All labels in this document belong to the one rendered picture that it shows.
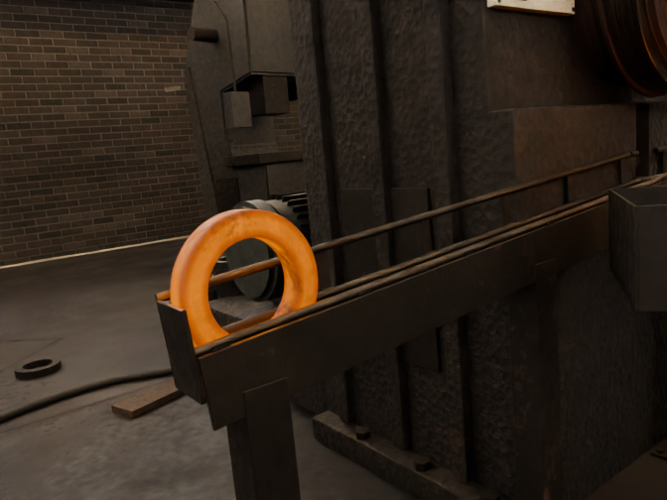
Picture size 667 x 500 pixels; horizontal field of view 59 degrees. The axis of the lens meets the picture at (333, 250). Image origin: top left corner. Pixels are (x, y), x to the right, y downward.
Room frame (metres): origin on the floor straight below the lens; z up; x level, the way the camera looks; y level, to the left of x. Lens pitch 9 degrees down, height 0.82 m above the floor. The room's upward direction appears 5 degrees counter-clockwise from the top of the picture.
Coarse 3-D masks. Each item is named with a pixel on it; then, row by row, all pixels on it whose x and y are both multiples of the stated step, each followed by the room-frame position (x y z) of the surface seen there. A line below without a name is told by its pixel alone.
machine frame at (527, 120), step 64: (320, 0) 1.54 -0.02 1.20; (384, 0) 1.35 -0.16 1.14; (448, 0) 1.20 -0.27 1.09; (320, 64) 1.53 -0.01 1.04; (384, 64) 1.36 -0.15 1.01; (448, 64) 1.20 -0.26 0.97; (512, 64) 1.18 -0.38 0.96; (576, 64) 1.31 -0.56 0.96; (320, 128) 1.53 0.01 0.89; (384, 128) 1.36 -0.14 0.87; (448, 128) 1.19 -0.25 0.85; (512, 128) 1.09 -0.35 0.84; (576, 128) 1.21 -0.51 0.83; (640, 128) 1.41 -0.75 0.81; (320, 192) 1.55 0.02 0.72; (384, 192) 1.35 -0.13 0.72; (448, 192) 1.19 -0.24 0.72; (576, 192) 1.21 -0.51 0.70; (384, 256) 1.36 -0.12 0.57; (576, 320) 1.20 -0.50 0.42; (640, 320) 1.36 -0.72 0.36; (384, 384) 1.44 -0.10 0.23; (448, 384) 1.22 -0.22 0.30; (576, 384) 1.20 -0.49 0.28; (640, 384) 1.36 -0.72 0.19; (384, 448) 1.39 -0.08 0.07; (448, 448) 1.27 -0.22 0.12; (512, 448) 1.12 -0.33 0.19; (576, 448) 1.19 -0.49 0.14; (640, 448) 1.36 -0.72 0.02
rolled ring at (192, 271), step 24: (216, 216) 0.67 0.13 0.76; (240, 216) 0.67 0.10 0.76; (264, 216) 0.68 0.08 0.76; (192, 240) 0.64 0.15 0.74; (216, 240) 0.64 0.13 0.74; (240, 240) 0.67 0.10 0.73; (264, 240) 0.71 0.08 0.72; (288, 240) 0.70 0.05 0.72; (192, 264) 0.63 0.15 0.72; (288, 264) 0.72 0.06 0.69; (312, 264) 0.72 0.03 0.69; (192, 288) 0.62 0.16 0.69; (288, 288) 0.72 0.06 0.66; (312, 288) 0.72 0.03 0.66; (192, 312) 0.62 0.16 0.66; (192, 336) 0.62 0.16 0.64; (216, 336) 0.64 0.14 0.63
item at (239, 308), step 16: (288, 192) 2.25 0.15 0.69; (304, 192) 2.29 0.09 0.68; (240, 208) 2.14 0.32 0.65; (256, 208) 2.09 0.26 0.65; (272, 208) 2.10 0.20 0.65; (288, 208) 2.15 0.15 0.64; (304, 208) 2.17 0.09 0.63; (304, 224) 2.09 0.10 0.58; (256, 240) 2.07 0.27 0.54; (240, 256) 2.18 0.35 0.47; (256, 256) 2.08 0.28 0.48; (272, 256) 2.02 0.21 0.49; (272, 272) 2.03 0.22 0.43; (240, 288) 2.20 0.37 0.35; (256, 288) 2.10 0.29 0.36; (272, 288) 2.05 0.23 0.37; (224, 304) 2.37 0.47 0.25; (240, 304) 2.35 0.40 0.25; (256, 304) 2.32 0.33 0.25; (272, 304) 2.30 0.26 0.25; (224, 320) 2.24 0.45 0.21; (320, 384) 1.73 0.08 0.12; (304, 400) 1.82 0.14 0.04; (320, 400) 1.74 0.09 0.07
